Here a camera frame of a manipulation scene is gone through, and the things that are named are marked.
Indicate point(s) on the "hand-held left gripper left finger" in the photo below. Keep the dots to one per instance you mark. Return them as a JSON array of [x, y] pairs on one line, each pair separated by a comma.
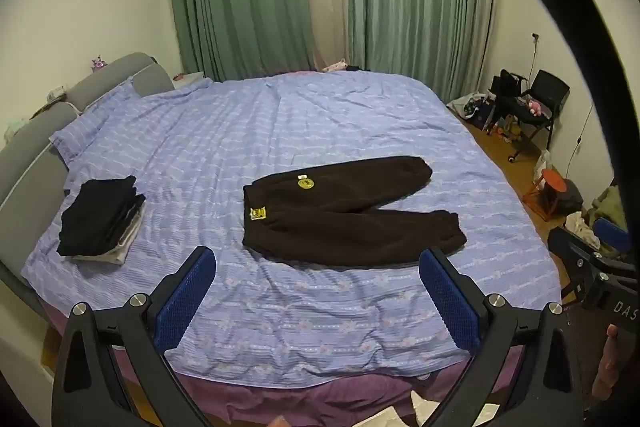
[[187, 297]]

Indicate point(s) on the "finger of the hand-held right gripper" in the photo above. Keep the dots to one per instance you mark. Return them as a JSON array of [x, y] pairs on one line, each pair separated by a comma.
[[611, 234], [570, 252]]

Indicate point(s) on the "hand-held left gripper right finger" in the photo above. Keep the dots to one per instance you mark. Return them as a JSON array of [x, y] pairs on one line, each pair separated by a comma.
[[447, 297]]

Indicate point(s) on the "person's right hand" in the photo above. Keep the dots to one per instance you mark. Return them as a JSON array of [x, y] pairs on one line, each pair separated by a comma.
[[607, 357]]

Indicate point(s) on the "olive green clothing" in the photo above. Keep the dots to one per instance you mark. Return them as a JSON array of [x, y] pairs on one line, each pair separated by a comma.
[[612, 204]]

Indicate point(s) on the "orange stool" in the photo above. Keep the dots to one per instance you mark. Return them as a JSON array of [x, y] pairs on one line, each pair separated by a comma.
[[545, 194]]

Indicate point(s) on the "white plastic bag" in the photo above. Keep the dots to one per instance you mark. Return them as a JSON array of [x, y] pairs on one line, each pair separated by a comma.
[[542, 164]]

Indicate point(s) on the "stack of folded dark clothes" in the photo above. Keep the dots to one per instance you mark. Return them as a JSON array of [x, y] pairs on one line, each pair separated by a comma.
[[97, 219]]

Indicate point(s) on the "pink plush toy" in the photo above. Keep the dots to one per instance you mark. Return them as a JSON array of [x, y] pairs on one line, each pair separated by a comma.
[[535, 107]]

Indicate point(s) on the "purple bed skirt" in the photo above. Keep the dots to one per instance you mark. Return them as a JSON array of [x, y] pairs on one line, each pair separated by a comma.
[[300, 402]]

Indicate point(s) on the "black folding chair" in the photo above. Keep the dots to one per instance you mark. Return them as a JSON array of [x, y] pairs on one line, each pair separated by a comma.
[[547, 89]]

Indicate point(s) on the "printed shopping bag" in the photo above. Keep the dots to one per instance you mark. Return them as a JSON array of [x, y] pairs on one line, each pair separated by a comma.
[[477, 112]]

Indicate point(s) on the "black bag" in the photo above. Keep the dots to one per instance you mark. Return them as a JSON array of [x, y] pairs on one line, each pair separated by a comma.
[[510, 83]]

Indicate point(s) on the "blue striped pillow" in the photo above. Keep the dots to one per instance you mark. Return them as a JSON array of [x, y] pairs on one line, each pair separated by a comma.
[[100, 117]]

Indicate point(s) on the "bed with purple sheet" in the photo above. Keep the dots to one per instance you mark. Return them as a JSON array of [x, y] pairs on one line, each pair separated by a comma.
[[300, 122]]

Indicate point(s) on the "grey padded headboard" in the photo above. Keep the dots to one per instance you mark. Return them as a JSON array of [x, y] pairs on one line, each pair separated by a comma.
[[30, 157]]

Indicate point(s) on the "purple toy figure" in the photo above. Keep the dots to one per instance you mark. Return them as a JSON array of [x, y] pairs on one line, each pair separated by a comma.
[[98, 64]]

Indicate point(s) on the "pink soft item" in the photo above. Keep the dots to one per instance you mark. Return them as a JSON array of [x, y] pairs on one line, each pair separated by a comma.
[[335, 66]]

